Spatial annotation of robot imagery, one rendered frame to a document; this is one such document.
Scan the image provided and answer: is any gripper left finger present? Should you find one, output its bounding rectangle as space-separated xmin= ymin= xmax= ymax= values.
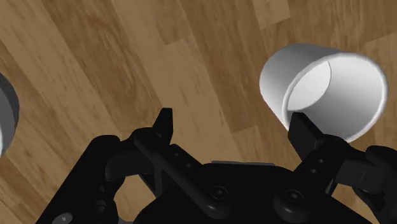
xmin=35 ymin=107 xmax=233 ymax=224

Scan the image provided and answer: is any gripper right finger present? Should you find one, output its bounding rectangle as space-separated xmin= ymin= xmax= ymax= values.
xmin=273 ymin=111 xmax=397 ymax=224

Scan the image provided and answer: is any white cup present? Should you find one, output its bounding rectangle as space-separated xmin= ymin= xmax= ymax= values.
xmin=259 ymin=43 xmax=389 ymax=144

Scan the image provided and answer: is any grey round bowl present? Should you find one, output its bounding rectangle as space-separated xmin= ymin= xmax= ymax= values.
xmin=0 ymin=73 xmax=20 ymax=157

